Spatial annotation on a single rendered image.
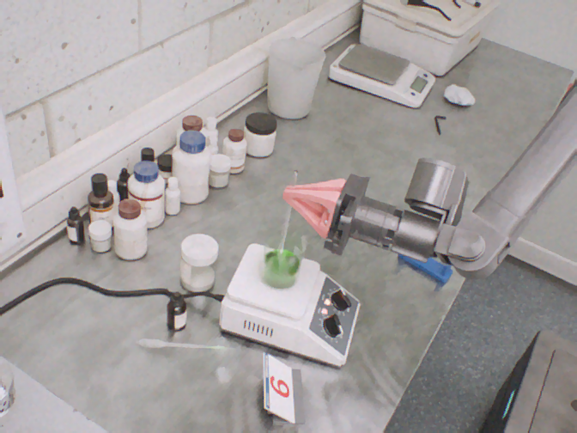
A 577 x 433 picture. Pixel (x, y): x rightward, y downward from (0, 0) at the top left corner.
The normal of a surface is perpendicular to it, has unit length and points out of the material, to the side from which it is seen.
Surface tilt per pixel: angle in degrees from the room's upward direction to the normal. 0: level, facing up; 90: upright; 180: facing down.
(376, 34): 93
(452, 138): 0
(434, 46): 93
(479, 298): 0
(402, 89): 11
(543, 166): 44
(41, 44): 90
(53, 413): 0
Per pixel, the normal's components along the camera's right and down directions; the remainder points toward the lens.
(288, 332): -0.27, 0.61
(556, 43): -0.51, 0.51
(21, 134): 0.85, 0.43
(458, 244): -0.36, -0.25
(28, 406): 0.14, -0.74
